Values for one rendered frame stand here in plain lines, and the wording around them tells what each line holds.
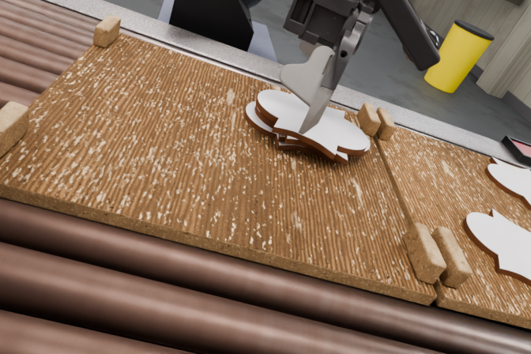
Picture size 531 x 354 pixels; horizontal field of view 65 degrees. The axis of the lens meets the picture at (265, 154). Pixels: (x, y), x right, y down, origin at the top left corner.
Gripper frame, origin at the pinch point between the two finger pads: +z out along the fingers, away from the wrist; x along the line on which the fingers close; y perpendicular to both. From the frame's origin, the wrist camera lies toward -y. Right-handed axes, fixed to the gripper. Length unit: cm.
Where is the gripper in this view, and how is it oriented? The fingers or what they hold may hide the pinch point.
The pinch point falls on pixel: (316, 111)
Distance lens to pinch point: 52.0
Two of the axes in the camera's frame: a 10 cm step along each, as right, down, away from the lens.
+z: -3.4, 7.8, 5.2
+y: -9.1, -4.2, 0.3
